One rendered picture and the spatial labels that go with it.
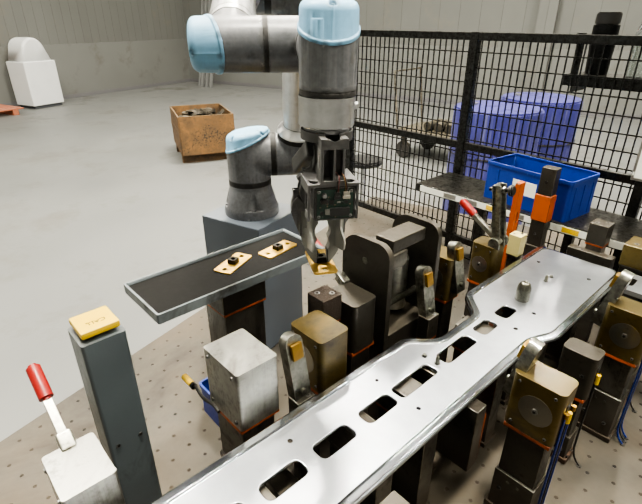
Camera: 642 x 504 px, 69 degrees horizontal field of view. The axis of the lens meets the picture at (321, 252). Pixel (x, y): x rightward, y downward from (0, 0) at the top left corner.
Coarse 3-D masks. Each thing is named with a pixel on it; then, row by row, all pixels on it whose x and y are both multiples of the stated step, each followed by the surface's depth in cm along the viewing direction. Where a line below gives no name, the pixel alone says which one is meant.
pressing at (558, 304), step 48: (480, 288) 115; (576, 288) 115; (480, 336) 98; (528, 336) 98; (336, 384) 85; (384, 384) 85; (432, 384) 85; (480, 384) 86; (288, 432) 75; (384, 432) 75; (432, 432) 76; (192, 480) 67; (240, 480) 67; (336, 480) 67; (384, 480) 69
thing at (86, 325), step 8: (88, 312) 77; (96, 312) 77; (104, 312) 77; (72, 320) 75; (80, 320) 75; (88, 320) 75; (96, 320) 75; (104, 320) 75; (112, 320) 75; (80, 328) 73; (88, 328) 73; (96, 328) 73; (104, 328) 74; (112, 328) 75; (80, 336) 72; (88, 336) 73
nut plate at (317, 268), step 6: (306, 252) 78; (318, 252) 79; (324, 252) 78; (318, 258) 74; (324, 258) 75; (312, 264) 74; (318, 264) 74; (324, 264) 74; (330, 264) 74; (312, 270) 73; (318, 270) 72; (330, 270) 73; (336, 270) 73
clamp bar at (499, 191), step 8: (496, 184) 120; (504, 184) 120; (496, 192) 119; (504, 192) 119; (512, 192) 117; (496, 200) 120; (504, 200) 121; (496, 208) 121; (504, 208) 122; (496, 216) 121; (504, 216) 123; (496, 224) 122; (504, 224) 123; (496, 232) 123; (504, 232) 124; (504, 240) 125
